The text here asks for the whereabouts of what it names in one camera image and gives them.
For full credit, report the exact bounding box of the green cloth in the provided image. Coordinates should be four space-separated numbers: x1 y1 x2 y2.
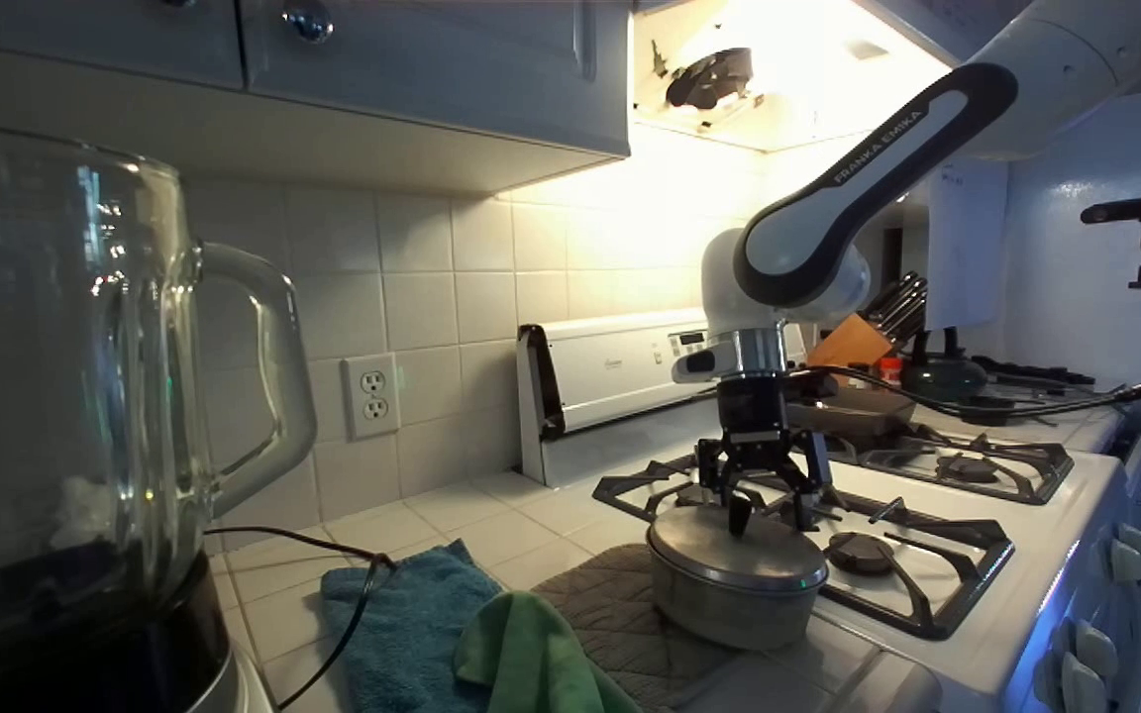
453 585 646 713

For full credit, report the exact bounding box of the white gas stove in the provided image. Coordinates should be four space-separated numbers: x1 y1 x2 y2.
513 299 1141 713

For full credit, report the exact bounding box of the grey quilted pot holder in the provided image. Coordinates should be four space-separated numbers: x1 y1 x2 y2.
534 536 760 708

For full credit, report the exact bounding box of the white stove knob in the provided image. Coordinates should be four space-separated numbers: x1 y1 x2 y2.
1067 614 1121 691
1104 520 1141 585

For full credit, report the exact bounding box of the grey upper cabinet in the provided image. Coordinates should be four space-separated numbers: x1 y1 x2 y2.
0 0 634 197

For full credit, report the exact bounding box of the silver pot lid black knob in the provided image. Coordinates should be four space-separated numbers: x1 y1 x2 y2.
642 499 835 594

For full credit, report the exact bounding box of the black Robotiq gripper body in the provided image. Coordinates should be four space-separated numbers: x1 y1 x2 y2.
715 371 798 447

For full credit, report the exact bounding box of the white wall outlet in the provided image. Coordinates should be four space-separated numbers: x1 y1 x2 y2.
340 349 406 443

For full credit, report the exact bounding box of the glass blender jar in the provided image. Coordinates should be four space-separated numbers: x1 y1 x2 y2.
0 122 321 667

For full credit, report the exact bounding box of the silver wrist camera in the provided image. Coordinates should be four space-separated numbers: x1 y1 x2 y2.
666 345 733 388

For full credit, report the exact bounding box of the black utensil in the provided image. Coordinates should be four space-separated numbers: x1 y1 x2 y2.
972 351 1067 398

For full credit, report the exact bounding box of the round metal cabinet knob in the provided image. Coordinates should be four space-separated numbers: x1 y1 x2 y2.
275 0 336 48

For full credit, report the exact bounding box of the grey burner cap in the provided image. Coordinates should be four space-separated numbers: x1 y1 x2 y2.
824 532 902 577

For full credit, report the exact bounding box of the white range hood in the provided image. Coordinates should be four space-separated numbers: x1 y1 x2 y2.
624 0 999 159

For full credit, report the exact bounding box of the blue towel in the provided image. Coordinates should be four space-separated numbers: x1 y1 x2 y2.
317 540 509 713

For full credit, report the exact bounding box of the black burner grate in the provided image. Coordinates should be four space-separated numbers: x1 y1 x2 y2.
803 407 1077 515
589 443 1020 645

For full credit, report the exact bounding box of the black power cable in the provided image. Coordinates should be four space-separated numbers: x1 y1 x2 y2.
200 524 400 713

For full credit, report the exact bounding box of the black blender base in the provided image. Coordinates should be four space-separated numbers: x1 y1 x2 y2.
0 549 270 713

